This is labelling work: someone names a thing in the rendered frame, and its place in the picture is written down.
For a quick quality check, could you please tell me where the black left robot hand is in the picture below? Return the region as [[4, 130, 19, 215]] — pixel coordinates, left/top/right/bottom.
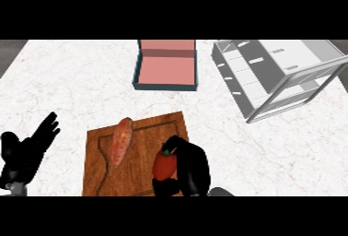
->
[[0, 112, 62, 191]]

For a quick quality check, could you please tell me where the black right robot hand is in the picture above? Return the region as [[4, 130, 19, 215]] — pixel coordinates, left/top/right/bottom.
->
[[150, 135, 212, 197]]

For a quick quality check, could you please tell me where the red bell pepper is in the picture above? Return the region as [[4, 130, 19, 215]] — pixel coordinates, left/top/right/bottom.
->
[[152, 148, 178, 182]]

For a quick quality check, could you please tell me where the brown wooden cutting board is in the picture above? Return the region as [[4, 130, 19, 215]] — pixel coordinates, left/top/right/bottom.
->
[[81, 111, 190, 197]]

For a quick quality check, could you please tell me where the orange sweet potato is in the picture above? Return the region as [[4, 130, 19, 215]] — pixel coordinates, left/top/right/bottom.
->
[[109, 116, 134, 169]]

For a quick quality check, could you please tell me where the teal box with pink inside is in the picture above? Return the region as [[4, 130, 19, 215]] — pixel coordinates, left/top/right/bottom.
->
[[131, 40, 200, 92]]

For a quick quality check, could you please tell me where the grey tiered wire basket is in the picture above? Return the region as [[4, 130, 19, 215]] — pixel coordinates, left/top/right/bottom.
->
[[211, 40, 348, 124]]

